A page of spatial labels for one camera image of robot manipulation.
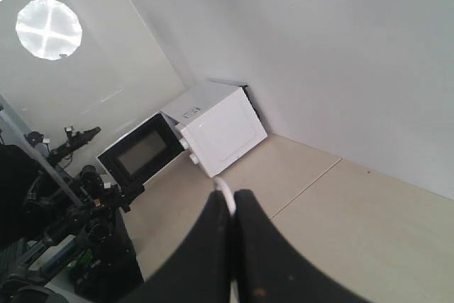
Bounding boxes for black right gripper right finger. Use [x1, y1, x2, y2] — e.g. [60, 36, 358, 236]
[234, 189, 358, 302]

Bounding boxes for round white ceiling light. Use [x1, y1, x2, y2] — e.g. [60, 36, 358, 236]
[15, 0, 83, 61]

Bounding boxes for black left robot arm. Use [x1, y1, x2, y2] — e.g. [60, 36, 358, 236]
[23, 126, 101, 215]

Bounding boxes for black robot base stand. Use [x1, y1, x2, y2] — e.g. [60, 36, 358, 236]
[1, 145, 144, 302]

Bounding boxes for white microwave oven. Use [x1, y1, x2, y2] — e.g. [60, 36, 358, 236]
[97, 81, 267, 187]

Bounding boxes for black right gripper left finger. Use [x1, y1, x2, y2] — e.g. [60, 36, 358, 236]
[121, 190, 231, 303]

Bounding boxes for white wired earphones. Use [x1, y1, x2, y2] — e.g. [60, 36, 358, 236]
[212, 177, 242, 303]

